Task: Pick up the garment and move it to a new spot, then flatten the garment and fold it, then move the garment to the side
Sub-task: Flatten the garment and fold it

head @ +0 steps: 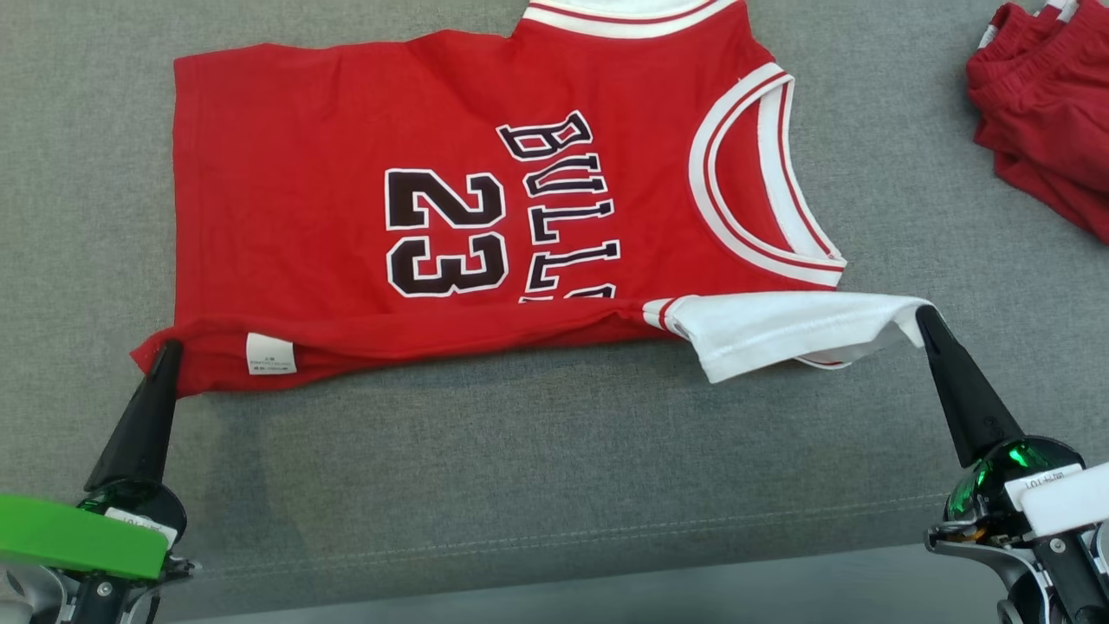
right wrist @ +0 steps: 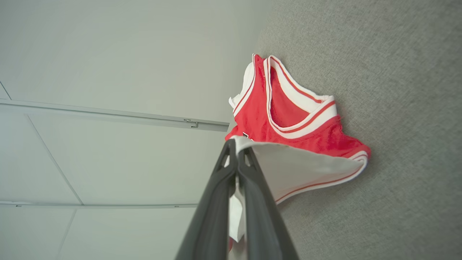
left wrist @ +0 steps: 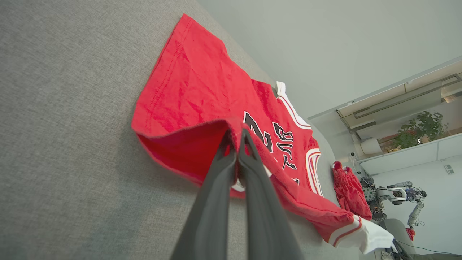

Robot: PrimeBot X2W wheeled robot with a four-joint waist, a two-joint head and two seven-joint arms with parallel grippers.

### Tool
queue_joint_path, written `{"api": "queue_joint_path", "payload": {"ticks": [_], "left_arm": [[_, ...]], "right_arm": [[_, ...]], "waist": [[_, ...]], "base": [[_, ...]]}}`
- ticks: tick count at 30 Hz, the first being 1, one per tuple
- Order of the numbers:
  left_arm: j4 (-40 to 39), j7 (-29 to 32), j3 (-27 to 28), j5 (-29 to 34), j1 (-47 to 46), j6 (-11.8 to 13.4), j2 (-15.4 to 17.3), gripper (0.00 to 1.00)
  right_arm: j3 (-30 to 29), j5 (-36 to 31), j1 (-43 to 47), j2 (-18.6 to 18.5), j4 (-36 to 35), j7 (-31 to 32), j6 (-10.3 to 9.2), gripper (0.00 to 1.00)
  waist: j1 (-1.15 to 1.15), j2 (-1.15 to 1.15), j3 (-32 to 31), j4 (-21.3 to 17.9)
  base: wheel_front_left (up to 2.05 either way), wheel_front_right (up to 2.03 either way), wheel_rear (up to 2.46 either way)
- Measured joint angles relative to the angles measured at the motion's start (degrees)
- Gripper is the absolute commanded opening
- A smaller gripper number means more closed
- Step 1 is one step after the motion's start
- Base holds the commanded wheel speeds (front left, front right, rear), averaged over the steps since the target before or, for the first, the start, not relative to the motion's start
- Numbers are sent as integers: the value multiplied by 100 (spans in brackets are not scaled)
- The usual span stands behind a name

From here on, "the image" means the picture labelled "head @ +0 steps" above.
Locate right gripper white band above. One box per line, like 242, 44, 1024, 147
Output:
916, 305, 1109, 624

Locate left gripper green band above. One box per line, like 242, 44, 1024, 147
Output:
0, 340, 200, 624

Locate red shorts with white stripes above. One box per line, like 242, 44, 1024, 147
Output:
964, 0, 1109, 244

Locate red basketball jersey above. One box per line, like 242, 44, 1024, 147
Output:
130, 0, 932, 398

